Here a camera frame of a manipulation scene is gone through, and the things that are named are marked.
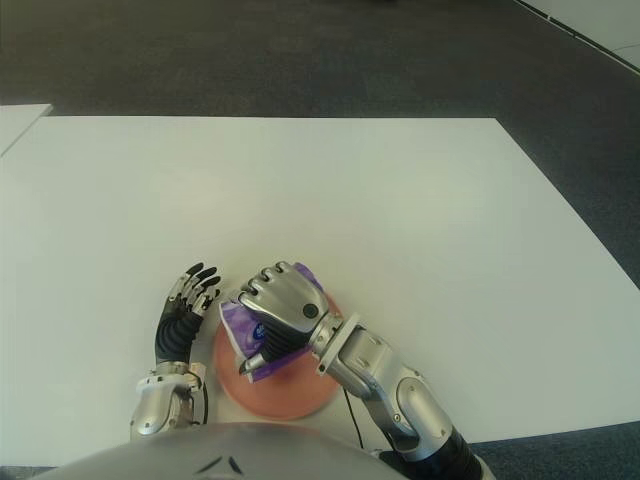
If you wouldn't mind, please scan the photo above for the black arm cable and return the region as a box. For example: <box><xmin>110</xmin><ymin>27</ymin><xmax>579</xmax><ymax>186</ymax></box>
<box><xmin>189</xmin><ymin>372</ymin><xmax>211</xmax><ymax>426</ymax></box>
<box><xmin>343</xmin><ymin>389</ymin><xmax>366</xmax><ymax>449</ymax></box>

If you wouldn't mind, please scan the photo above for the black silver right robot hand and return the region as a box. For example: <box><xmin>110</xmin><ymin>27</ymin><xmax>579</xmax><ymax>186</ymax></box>
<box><xmin>237</xmin><ymin>260</ymin><xmax>334</xmax><ymax>376</ymax></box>

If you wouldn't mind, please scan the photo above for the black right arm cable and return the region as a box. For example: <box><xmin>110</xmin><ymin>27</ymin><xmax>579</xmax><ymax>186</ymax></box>
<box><xmin>343</xmin><ymin>389</ymin><xmax>366</xmax><ymax>449</ymax></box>

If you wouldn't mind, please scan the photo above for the purple tissue paper pack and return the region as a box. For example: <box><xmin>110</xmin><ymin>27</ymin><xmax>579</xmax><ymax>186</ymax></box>
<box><xmin>219</xmin><ymin>262</ymin><xmax>326</xmax><ymax>385</ymax></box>

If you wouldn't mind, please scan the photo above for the silver robot torso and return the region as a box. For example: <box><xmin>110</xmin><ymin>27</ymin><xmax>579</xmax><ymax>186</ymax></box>
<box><xmin>29</xmin><ymin>421</ymin><xmax>401</xmax><ymax>480</ymax></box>

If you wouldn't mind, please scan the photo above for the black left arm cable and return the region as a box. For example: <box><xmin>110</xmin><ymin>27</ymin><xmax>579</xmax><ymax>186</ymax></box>
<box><xmin>189</xmin><ymin>372</ymin><xmax>211</xmax><ymax>426</ymax></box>

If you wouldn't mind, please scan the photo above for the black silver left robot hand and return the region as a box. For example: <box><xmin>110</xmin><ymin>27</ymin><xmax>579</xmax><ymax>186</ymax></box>
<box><xmin>153</xmin><ymin>261</ymin><xmax>224</xmax><ymax>366</ymax></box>

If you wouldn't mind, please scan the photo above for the white side table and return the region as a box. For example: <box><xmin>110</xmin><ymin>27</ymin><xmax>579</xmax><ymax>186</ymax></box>
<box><xmin>0</xmin><ymin>103</ymin><xmax>54</xmax><ymax>156</ymax></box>

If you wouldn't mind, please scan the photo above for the pink round plate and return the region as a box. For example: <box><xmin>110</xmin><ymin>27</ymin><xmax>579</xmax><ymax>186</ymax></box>
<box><xmin>212</xmin><ymin>292</ymin><xmax>349</xmax><ymax>420</ymax></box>

